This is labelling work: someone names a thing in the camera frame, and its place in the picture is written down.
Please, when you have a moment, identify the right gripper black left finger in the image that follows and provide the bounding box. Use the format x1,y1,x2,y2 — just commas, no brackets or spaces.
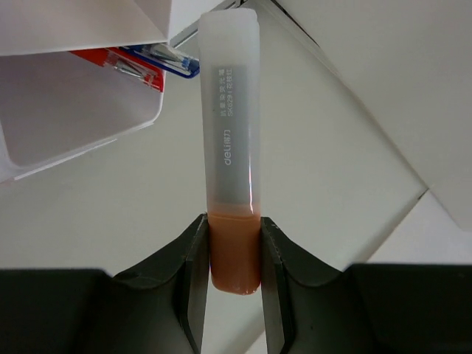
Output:
1,215,209,353

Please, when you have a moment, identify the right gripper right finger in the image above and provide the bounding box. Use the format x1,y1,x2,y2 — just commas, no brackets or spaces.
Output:
261,217,471,353

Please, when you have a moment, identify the red gel pen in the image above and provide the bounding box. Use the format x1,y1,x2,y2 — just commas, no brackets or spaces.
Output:
70,48,164,93

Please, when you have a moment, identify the blue ballpoint pen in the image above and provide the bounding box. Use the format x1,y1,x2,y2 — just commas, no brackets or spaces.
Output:
119,43,200,79

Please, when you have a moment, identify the orange highlighter marker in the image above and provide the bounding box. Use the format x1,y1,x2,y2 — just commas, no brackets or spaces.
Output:
198,7,261,295

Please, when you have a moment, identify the purple divided organizer box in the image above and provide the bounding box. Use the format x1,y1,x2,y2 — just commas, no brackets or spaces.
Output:
1,1,172,181

